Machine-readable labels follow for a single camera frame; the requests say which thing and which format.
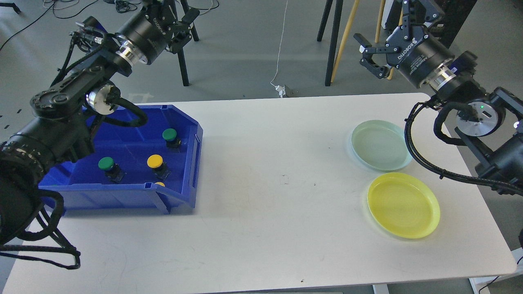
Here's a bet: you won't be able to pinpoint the black stand legs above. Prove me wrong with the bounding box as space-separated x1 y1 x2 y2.
316 0 344 86

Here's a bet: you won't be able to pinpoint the white cable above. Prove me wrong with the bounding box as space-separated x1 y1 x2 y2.
270 0 289 87

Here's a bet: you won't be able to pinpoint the green push button back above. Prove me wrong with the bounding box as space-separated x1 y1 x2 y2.
162 128 182 153

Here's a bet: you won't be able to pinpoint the green push button front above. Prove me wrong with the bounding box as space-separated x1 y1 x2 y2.
98 156 125 183

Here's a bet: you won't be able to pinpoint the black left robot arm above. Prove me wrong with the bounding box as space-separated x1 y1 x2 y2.
1 0 200 270

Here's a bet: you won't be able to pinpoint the light green plate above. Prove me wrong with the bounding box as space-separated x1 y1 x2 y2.
347 120 412 172

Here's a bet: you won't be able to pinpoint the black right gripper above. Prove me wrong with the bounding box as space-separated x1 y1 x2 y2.
353 0 455 89

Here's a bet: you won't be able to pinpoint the wooden stand legs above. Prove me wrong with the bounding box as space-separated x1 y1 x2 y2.
327 0 393 86

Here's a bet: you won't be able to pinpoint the yellow push button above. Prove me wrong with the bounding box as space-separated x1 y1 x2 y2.
146 154 170 179

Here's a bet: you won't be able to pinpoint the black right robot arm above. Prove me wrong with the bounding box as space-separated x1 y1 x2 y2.
353 0 523 195

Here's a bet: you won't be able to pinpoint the black tripod left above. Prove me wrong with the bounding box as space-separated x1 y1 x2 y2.
165 0 201 87

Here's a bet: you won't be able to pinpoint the blue plastic bin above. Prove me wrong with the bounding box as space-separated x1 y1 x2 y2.
39 105 203 214

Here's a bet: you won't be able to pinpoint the black floor cables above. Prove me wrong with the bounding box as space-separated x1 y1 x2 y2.
0 0 221 51

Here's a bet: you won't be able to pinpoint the black cabinet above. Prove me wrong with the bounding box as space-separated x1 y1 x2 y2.
379 0 476 49

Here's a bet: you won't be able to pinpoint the yellow plate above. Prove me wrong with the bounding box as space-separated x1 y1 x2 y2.
367 172 441 239

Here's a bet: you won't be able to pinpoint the green push button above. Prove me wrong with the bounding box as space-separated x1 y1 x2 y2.
162 128 182 153
98 156 125 183

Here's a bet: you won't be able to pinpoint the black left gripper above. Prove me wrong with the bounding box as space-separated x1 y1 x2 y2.
116 7 200 66

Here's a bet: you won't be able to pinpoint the white power adapter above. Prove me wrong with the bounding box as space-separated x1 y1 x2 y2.
273 85 299 98

